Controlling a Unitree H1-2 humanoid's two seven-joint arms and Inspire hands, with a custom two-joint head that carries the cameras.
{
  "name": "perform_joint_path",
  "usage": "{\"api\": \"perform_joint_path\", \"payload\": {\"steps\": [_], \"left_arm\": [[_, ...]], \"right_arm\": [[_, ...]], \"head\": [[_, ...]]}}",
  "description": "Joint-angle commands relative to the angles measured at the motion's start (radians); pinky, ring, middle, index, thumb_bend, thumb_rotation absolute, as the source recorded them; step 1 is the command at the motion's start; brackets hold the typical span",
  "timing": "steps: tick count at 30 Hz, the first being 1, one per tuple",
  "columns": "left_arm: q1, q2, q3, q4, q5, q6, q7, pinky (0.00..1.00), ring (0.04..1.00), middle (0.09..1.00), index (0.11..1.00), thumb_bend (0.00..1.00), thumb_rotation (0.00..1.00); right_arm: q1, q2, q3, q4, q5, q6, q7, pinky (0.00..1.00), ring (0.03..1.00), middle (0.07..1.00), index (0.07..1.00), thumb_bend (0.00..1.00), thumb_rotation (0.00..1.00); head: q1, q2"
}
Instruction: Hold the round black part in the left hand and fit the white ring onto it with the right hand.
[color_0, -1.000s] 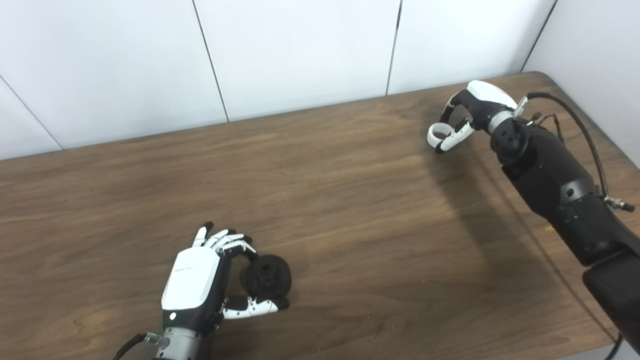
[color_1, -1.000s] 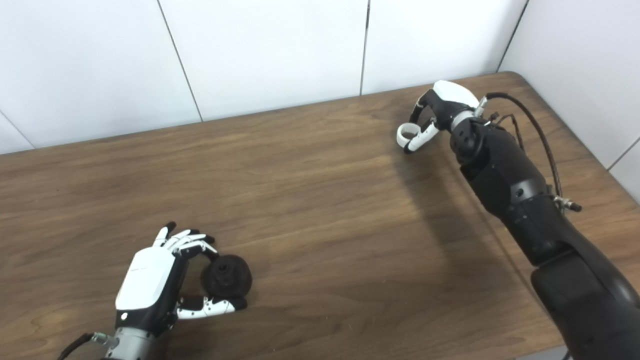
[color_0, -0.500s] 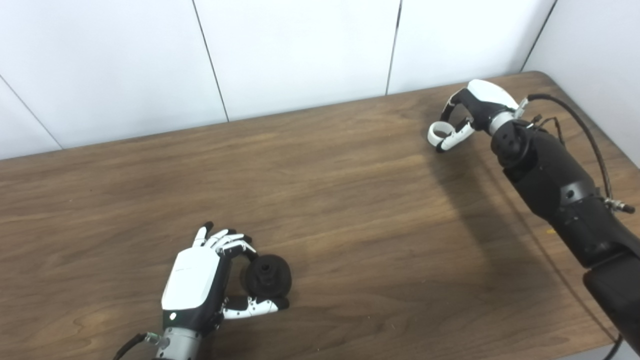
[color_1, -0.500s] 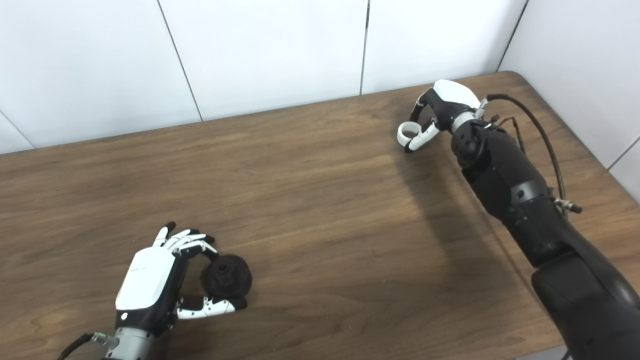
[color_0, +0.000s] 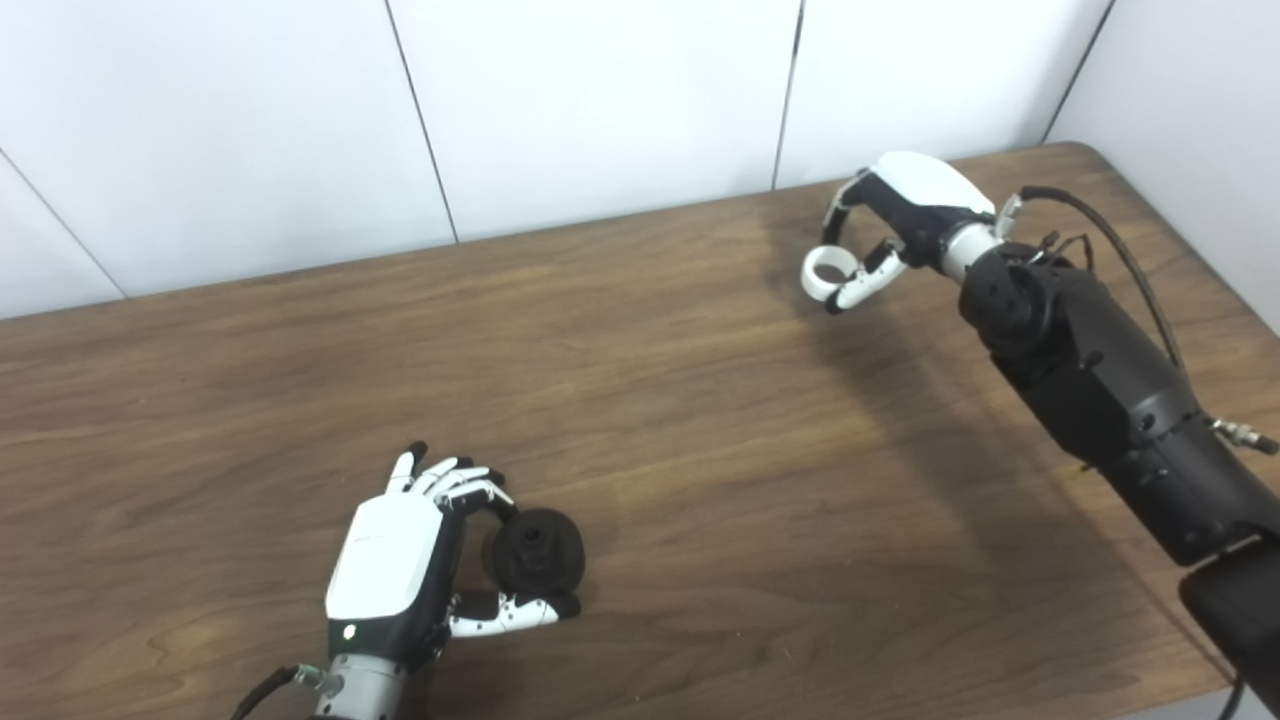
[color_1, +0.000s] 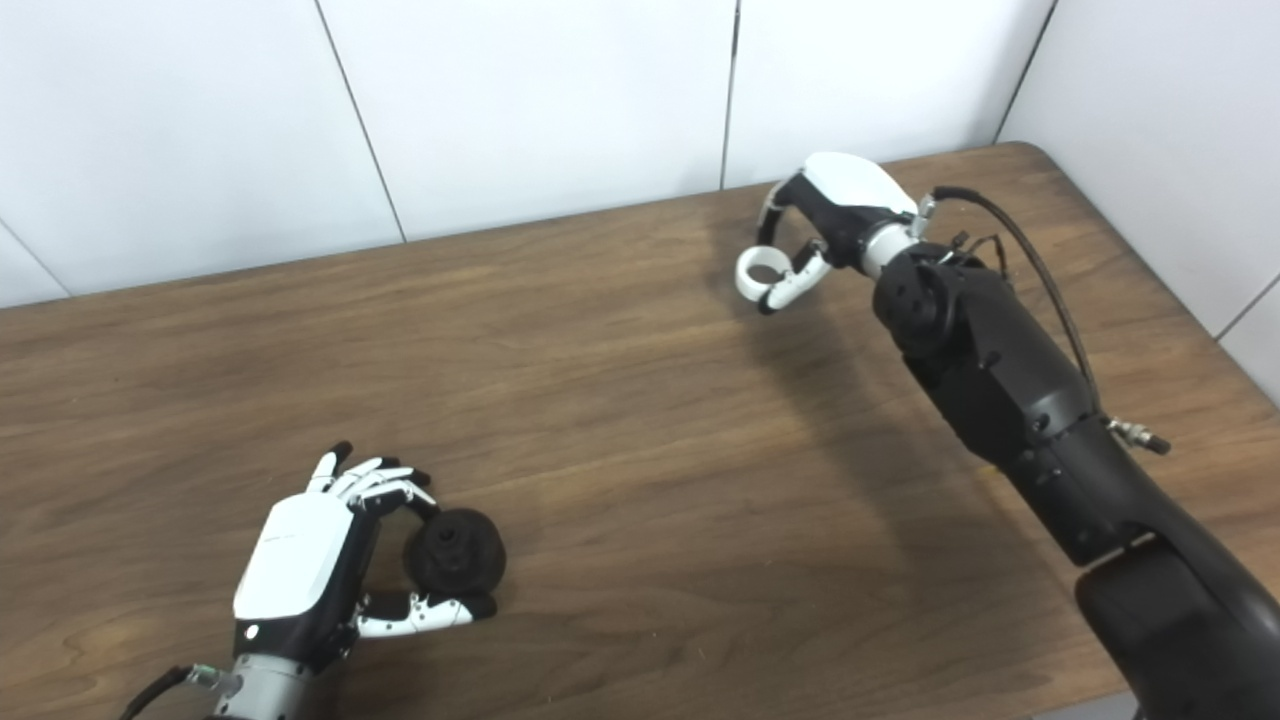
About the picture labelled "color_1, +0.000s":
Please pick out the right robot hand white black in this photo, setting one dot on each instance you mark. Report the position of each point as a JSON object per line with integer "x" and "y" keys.
{"x": 855, "y": 185}

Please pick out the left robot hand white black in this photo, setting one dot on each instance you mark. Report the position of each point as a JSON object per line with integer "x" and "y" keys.
{"x": 295, "y": 560}

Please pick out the round black part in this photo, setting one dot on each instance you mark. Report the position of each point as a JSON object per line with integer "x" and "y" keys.
{"x": 455, "y": 555}

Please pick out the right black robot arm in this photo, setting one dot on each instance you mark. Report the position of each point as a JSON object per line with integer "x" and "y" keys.
{"x": 1000, "y": 370}

